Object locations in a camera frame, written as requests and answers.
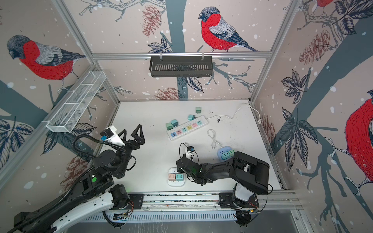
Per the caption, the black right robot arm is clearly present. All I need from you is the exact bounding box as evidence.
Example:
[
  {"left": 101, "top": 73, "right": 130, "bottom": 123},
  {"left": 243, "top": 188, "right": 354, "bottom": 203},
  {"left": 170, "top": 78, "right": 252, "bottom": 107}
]
[{"left": 176, "top": 151, "right": 270, "bottom": 195}]

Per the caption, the white blue cube cable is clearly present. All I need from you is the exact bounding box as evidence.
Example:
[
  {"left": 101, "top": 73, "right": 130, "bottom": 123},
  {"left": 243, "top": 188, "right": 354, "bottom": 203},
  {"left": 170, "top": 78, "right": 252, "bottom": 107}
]
[{"left": 206, "top": 129, "right": 223, "bottom": 150}]

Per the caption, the white multicolour power strip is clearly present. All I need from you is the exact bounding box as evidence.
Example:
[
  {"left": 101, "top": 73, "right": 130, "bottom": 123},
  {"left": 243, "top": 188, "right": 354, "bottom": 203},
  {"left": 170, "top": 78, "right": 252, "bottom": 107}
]
[{"left": 167, "top": 116, "right": 208, "bottom": 141}]

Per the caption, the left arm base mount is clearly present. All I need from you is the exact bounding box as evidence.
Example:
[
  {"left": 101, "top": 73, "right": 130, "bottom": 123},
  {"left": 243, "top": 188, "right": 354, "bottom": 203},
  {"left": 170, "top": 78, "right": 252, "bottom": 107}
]
[{"left": 109, "top": 184, "right": 144, "bottom": 210}]

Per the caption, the teal plug adapter front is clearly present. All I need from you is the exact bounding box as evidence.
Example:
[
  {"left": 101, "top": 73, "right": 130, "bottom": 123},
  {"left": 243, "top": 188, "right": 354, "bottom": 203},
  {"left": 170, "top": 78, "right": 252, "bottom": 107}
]
[{"left": 176, "top": 173, "right": 184, "bottom": 182}]

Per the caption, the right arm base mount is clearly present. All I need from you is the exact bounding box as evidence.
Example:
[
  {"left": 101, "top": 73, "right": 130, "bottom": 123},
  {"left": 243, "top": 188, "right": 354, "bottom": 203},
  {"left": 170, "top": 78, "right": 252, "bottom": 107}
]
[{"left": 218, "top": 192, "right": 259, "bottom": 210}]

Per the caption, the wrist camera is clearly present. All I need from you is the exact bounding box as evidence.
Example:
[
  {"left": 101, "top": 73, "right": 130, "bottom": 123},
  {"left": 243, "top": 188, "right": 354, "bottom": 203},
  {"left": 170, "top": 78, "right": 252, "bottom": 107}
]
[
  {"left": 186, "top": 146, "right": 194, "bottom": 160},
  {"left": 100, "top": 126, "right": 125, "bottom": 146}
]

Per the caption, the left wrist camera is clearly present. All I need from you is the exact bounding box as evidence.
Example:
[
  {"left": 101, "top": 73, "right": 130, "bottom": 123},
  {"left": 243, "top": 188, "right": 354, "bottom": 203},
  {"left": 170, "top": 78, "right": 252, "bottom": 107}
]
[{"left": 100, "top": 126, "right": 125, "bottom": 146}]

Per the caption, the white mesh shelf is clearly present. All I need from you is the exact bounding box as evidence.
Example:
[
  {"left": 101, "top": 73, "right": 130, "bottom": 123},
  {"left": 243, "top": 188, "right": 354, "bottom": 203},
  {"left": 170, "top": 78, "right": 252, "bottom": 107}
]
[{"left": 46, "top": 70, "right": 106, "bottom": 133}]

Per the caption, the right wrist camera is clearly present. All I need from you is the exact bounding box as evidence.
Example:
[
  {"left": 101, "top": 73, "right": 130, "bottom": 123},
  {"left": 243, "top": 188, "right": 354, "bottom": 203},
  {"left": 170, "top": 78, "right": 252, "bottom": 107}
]
[{"left": 186, "top": 146, "right": 194, "bottom": 160}]

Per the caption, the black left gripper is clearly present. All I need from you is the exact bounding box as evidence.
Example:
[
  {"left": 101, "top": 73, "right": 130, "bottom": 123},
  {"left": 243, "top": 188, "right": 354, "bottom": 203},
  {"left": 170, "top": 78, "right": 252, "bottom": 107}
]
[{"left": 116, "top": 124, "right": 145, "bottom": 177}]

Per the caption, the white square socket cube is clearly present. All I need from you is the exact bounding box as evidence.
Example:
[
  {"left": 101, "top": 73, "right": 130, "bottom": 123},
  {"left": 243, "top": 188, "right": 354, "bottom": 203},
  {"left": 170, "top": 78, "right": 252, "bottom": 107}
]
[{"left": 167, "top": 167, "right": 186, "bottom": 187}]

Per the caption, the pink plug adapter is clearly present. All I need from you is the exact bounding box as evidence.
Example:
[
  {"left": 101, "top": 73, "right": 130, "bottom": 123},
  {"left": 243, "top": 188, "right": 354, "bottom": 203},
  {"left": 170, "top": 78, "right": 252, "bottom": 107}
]
[{"left": 168, "top": 173, "right": 176, "bottom": 182}]

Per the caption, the blue square socket cube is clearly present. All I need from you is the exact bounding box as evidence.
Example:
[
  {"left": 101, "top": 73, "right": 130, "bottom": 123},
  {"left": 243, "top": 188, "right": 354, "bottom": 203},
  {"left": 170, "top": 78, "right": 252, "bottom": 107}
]
[{"left": 217, "top": 146, "right": 235, "bottom": 161}]

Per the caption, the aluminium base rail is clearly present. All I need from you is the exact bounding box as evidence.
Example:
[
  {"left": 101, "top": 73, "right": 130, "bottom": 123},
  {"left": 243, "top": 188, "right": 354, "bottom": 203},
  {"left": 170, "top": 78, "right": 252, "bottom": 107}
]
[{"left": 59, "top": 190, "right": 304, "bottom": 223}]

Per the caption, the white power strip cable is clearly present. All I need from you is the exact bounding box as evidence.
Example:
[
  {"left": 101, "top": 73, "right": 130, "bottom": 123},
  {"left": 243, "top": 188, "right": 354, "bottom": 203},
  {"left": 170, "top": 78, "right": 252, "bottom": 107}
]
[{"left": 206, "top": 102, "right": 262, "bottom": 125}]

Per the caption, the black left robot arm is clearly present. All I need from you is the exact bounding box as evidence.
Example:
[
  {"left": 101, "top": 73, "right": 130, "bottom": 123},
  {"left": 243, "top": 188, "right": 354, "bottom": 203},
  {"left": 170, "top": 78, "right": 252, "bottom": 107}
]
[{"left": 10, "top": 125, "right": 145, "bottom": 233}]

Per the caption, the black wire basket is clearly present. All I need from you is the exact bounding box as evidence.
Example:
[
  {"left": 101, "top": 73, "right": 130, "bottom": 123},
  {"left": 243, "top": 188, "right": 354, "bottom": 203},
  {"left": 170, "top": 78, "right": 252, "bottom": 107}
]
[{"left": 149, "top": 56, "right": 213, "bottom": 78}]

